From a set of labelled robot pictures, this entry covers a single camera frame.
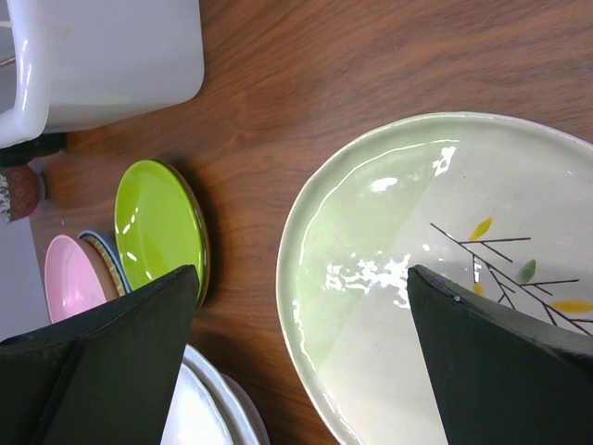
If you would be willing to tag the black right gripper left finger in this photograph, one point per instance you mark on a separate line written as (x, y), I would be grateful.
(104, 376)

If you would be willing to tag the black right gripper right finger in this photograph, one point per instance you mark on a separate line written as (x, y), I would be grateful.
(500, 376)

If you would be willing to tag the cream green branch plate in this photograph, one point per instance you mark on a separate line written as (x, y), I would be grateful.
(498, 205)

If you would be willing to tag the white plastic bin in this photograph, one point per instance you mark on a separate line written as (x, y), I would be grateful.
(75, 65)

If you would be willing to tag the white scalloped deep plate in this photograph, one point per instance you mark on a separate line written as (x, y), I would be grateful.
(193, 416)

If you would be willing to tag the blue plate under pink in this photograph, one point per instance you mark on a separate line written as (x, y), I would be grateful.
(107, 249)

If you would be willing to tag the white plate under scalloped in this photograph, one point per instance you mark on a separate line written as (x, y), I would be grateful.
(238, 411)

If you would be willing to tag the lime green plate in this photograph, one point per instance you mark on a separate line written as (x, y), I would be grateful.
(159, 226)

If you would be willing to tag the dark green mug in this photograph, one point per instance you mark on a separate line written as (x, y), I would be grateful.
(39, 147)

